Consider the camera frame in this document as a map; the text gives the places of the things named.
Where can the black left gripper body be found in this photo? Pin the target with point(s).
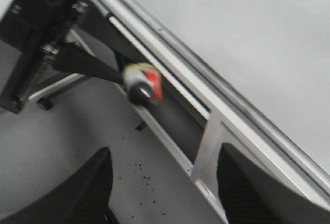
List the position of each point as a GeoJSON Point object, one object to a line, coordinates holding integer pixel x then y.
{"type": "Point", "coordinates": [32, 27]}

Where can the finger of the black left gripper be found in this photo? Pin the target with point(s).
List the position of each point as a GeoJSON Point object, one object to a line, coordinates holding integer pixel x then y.
{"type": "Point", "coordinates": [81, 198]}

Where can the black opposing right gripper left finger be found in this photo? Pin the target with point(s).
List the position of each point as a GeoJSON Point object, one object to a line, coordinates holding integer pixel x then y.
{"type": "Point", "coordinates": [72, 59]}

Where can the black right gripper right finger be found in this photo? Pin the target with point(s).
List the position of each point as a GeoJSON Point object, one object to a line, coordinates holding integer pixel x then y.
{"type": "Point", "coordinates": [249, 195]}

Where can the white black whiteboard marker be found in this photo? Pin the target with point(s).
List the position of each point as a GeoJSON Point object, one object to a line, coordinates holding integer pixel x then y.
{"type": "Point", "coordinates": [138, 90]}

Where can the red round magnet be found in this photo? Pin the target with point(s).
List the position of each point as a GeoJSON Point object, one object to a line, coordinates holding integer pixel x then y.
{"type": "Point", "coordinates": [155, 81]}

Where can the white whiteboard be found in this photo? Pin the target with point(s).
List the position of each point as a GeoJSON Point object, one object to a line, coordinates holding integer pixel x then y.
{"type": "Point", "coordinates": [273, 52]}

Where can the white perforated metal frame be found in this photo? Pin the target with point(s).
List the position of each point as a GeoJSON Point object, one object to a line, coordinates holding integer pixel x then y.
{"type": "Point", "coordinates": [178, 125]}

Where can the aluminium whiteboard tray rail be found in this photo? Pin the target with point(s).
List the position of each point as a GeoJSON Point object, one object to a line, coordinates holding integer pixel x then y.
{"type": "Point", "coordinates": [277, 158]}

